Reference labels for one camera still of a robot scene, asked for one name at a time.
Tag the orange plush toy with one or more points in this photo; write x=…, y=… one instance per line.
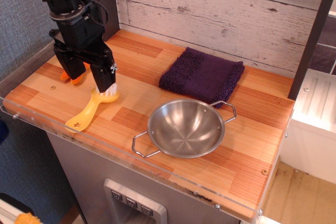
x=64, y=77

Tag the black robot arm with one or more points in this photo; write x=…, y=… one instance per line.
x=68, y=10

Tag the clear acrylic guard rail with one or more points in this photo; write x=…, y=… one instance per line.
x=187, y=172

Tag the white toy sink unit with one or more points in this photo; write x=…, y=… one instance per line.
x=309, y=142

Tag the purple folded towel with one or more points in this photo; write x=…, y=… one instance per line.
x=202, y=76

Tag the yellow brush white bristles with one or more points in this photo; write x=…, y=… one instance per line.
x=81, y=121

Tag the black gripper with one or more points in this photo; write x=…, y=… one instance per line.
x=79, y=41

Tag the silver metal bowl with handles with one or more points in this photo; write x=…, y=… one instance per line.
x=187, y=128

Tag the dark vertical post right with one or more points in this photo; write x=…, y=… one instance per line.
x=314, y=36

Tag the orange object bottom left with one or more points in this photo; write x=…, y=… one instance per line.
x=27, y=218

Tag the grey toy fridge cabinet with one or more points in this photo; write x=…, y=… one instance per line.
x=86, y=171

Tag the silver dispenser panel with buttons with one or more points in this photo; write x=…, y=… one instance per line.
x=129, y=206

